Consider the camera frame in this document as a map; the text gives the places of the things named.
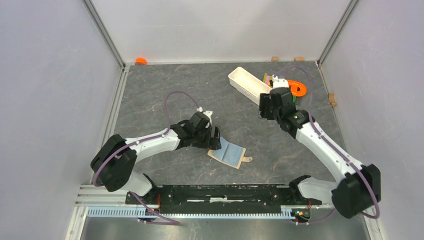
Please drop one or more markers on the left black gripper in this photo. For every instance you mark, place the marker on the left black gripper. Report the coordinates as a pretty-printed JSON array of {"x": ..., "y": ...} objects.
[{"x": 213, "y": 143}]

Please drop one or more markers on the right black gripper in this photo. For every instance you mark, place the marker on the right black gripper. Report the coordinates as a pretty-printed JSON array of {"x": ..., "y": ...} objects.
[{"x": 265, "y": 101}]

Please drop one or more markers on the beige card holder wallet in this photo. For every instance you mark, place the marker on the beige card holder wallet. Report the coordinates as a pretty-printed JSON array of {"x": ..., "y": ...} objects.
[{"x": 230, "y": 154}]

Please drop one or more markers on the white plastic bin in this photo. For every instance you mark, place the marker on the white plastic bin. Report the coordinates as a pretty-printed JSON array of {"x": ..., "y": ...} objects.
[{"x": 248, "y": 85}]

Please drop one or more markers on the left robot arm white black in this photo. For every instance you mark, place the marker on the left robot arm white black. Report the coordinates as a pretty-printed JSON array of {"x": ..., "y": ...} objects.
[{"x": 113, "y": 165}]

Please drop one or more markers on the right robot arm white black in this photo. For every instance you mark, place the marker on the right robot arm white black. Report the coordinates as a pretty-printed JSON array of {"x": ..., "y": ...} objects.
[{"x": 356, "y": 188}]

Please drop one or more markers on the pink yellow green block stack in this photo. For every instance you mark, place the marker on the pink yellow green block stack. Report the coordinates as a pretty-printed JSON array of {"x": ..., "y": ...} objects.
[{"x": 266, "y": 79}]

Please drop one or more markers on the wooden block back right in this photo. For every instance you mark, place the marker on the wooden block back right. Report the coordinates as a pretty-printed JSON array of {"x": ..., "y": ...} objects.
[{"x": 299, "y": 59}]

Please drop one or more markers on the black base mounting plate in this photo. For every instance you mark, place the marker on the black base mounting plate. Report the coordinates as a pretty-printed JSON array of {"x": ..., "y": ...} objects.
[{"x": 225, "y": 198}]

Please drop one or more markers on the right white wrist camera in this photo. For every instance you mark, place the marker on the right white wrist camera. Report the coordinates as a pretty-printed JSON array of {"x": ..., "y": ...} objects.
[{"x": 277, "y": 82}]

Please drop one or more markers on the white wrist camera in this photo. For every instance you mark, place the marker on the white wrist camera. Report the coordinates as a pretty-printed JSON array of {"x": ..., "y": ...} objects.
[
  {"x": 207, "y": 113},
  {"x": 277, "y": 82}
]

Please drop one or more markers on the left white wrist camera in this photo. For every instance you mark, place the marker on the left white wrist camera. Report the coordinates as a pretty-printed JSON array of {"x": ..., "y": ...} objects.
[{"x": 207, "y": 113}]

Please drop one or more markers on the wooden block right wall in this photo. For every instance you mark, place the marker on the wooden block right wall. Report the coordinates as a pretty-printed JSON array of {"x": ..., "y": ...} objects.
[{"x": 332, "y": 100}]

